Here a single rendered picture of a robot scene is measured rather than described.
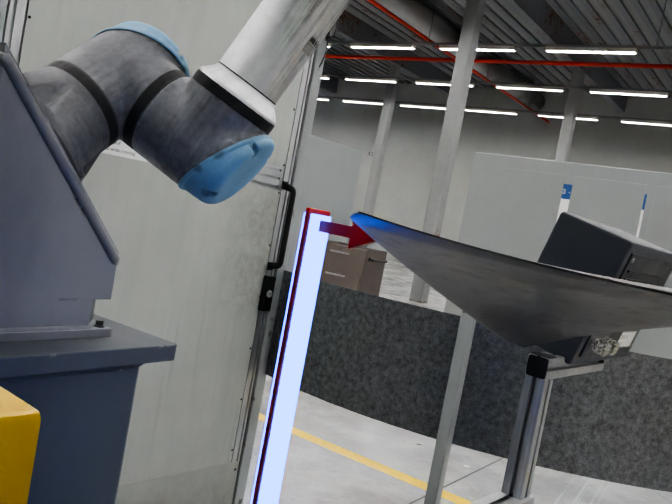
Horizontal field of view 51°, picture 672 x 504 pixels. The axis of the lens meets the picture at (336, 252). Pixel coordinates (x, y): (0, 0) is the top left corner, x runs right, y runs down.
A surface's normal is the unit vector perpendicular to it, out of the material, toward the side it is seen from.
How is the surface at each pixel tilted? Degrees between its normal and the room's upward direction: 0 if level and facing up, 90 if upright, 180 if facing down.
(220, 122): 98
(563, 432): 90
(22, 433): 90
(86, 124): 75
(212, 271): 90
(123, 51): 53
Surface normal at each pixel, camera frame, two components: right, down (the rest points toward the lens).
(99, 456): 0.82, 0.18
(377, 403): -0.48, -0.04
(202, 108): -0.18, -0.02
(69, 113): 0.82, -0.26
